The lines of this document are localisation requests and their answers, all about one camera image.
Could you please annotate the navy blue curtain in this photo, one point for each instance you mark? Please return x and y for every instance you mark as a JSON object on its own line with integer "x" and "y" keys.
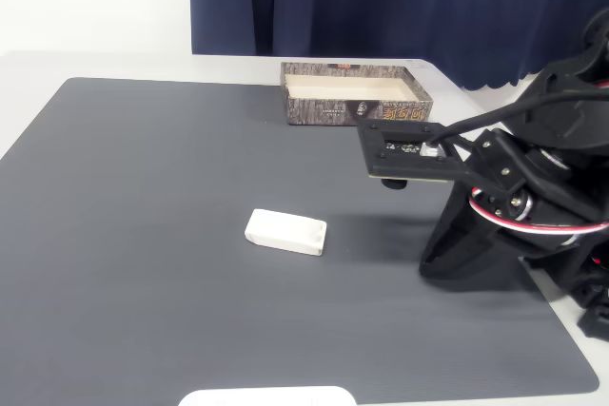
{"x": 357, "y": 2}

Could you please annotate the bark print cardboard box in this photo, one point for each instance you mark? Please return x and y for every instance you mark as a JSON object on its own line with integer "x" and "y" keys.
{"x": 333, "y": 111}

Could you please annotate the white rectangular block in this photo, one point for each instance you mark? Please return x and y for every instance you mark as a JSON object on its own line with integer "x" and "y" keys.
{"x": 285, "y": 232}

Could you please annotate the grey textured desk mat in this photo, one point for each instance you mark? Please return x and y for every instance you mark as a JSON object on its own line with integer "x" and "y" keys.
{"x": 143, "y": 235}

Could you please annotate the white rounded device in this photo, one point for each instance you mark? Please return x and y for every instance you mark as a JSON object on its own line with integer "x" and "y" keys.
{"x": 266, "y": 397}

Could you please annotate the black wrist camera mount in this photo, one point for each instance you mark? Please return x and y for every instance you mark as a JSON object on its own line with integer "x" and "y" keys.
{"x": 395, "y": 163}

